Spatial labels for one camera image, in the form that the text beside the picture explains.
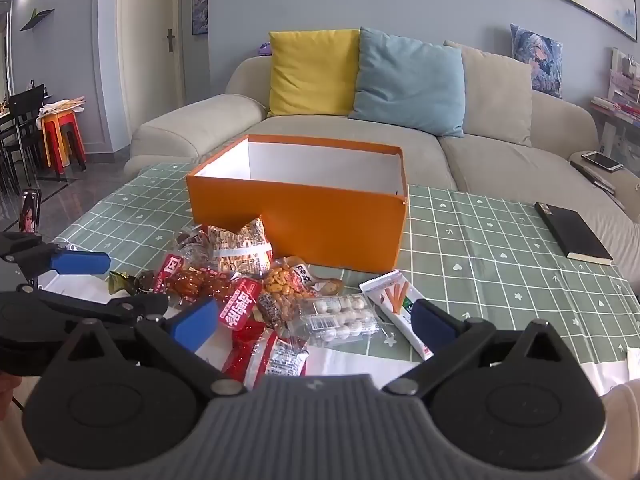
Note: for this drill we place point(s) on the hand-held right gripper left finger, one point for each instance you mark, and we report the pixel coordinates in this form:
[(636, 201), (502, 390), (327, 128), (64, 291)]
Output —
[(192, 321)]

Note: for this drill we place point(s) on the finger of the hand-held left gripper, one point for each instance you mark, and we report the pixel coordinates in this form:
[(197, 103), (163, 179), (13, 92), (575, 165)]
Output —
[(130, 307), (80, 263)]

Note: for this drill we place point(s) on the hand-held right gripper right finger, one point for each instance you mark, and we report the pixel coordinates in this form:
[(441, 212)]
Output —
[(430, 327)]

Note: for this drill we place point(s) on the green snack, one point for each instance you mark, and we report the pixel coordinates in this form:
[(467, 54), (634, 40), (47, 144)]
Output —
[(120, 282)]

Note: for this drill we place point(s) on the brown meat snack packet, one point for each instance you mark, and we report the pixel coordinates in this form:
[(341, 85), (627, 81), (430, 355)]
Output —
[(195, 282)]

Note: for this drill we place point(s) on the red label snack packet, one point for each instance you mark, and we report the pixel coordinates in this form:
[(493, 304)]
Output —
[(241, 310)]

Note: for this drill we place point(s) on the white stick snack packet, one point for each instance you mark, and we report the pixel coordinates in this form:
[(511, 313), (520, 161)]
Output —
[(387, 295)]

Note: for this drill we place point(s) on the red clear wrapper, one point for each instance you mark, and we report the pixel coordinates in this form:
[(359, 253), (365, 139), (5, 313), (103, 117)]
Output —
[(242, 342)]

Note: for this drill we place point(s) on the clear packet with dark snack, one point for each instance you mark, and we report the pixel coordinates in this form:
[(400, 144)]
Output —
[(190, 241)]

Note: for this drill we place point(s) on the brown patterned peanut packet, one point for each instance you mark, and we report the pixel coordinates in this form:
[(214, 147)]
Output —
[(240, 255)]

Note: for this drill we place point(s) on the black white printed packet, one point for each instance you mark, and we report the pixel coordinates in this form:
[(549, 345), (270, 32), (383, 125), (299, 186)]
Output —
[(274, 309)]

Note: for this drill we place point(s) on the clear tray of white balls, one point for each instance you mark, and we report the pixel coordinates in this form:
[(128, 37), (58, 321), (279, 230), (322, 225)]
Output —
[(335, 319)]

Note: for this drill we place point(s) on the orange cracker packet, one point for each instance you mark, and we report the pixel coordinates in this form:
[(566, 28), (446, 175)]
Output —
[(281, 281)]

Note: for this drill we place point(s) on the red white snack packet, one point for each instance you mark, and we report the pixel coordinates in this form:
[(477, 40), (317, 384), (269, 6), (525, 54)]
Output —
[(282, 360)]

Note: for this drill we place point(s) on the small brown snack packet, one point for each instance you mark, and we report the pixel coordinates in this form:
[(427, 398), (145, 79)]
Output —
[(327, 287)]

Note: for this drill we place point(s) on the orange cardboard box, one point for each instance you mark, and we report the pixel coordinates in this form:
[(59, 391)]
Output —
[(325, 220)]

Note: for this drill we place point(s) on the smartphone with lit screen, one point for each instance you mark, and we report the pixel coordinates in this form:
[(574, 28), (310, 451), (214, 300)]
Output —
[(30, 210)]

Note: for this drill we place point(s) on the yellow plastic stool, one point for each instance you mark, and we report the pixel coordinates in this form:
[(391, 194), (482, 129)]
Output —
[(52, 150)]

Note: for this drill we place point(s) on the black dining chair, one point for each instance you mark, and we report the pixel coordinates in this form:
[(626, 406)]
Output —
[(27, 105), (12, 160)]

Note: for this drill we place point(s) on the red plastic stool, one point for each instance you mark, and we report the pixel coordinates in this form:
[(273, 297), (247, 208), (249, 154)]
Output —
[(62, 122)]

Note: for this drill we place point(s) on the black notebook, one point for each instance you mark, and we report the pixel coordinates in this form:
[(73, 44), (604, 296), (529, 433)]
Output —
[(572, 232)]

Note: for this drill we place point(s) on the beige sofa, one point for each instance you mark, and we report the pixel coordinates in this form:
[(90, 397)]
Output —
[(350, 135)]

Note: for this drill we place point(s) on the beige pillow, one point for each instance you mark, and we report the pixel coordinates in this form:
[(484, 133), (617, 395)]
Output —
[(500, 100)]

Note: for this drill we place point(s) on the white door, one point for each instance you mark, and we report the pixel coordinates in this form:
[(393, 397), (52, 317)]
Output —
[(150, 35)]

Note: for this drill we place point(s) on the white smartphone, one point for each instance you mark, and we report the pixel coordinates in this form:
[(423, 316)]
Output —
[(602, 161)]

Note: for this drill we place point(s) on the light blue pillow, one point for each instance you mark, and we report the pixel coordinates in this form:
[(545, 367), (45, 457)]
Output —
[(405, 85)]

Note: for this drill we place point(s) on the white desk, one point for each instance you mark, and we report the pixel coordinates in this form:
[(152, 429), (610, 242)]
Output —
[(620, 132)]

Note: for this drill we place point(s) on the yellow pillow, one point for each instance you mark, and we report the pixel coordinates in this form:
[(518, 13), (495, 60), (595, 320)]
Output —
[(310, 70)]

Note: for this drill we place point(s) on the purple toy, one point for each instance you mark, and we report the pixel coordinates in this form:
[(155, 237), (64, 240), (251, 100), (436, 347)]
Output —
[(264, 49)]

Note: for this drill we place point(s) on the stack of books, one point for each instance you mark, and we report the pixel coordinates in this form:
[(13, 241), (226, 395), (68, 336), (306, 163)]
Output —
[(612, 107)]

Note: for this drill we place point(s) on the printed figure pillow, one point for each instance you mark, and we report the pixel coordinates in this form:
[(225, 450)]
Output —
[(537, 60)]

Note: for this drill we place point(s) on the dark wall shelf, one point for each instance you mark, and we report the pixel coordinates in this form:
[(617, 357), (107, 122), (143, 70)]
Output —
[(36, 19)]

